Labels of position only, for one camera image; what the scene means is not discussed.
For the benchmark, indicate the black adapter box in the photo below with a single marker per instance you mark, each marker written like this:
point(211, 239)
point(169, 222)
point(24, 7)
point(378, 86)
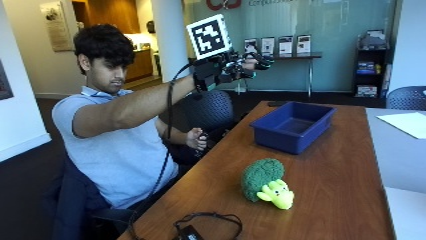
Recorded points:
point(191, 233)

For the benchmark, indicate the grey mesh chair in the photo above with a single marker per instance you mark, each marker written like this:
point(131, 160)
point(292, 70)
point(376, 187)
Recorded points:
point(406, 98)

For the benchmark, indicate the blue plastic bin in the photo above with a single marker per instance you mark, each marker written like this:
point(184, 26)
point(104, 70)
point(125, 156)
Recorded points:
point(290, 128)

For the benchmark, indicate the white paper sheet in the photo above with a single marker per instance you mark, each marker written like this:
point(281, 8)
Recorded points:
point(406, 124)

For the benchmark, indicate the dark blue jacket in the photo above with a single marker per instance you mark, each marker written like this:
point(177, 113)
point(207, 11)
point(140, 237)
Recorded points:
point(73, 200)

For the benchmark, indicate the black display shelf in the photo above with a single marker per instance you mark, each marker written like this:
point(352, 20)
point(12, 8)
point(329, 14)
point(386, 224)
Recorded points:
point(370, 66)

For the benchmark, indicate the standing brochure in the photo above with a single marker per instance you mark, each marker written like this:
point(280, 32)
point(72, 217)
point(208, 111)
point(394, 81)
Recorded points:
point(251, 45)
point(268, 46)
point(304, 44)
point(285, 46)

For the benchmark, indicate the white marker cube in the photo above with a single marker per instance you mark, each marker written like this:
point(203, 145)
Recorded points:
point(208, 36)

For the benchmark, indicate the dark framed wall picture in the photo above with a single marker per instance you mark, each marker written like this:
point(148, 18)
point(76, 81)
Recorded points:
point(4, 81)

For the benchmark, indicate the black mesh office chair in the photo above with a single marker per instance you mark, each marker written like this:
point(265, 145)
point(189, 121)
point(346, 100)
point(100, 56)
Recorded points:
point(208, 108)

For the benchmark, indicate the the person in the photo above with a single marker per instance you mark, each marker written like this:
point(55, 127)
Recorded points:
point(120, 153)

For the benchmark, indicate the beige wall poster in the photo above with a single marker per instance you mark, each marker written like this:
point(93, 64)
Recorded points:
point(56, 26)

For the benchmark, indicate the green broccoli plush toy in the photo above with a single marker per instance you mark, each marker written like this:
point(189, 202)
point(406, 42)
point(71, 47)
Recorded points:
point(261, 176)

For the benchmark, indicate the narrow wall console table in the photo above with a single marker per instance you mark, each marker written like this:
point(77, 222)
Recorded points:
point(297, 57)

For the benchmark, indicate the small black handheld device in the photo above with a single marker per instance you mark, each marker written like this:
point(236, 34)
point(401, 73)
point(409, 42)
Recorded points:
point(203, 151)

